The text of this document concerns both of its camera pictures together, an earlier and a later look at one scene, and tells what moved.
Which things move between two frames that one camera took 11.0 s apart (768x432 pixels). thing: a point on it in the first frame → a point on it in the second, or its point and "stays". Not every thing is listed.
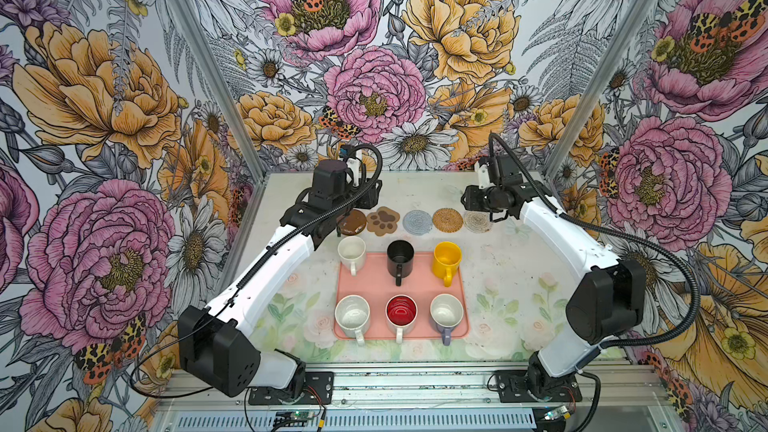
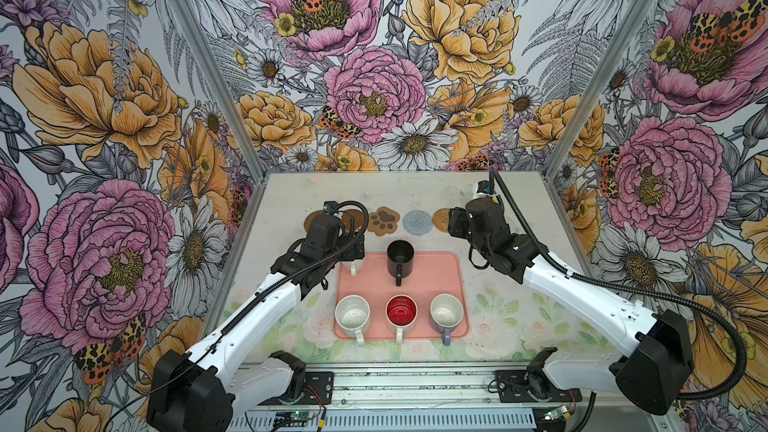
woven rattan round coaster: (447, 220) stays
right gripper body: (485, 199) → (461, 227)
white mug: (352, 314) stays
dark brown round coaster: (352, 222) stays
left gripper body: (355, 197) → (349, 255)
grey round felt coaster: (417, 222) stays
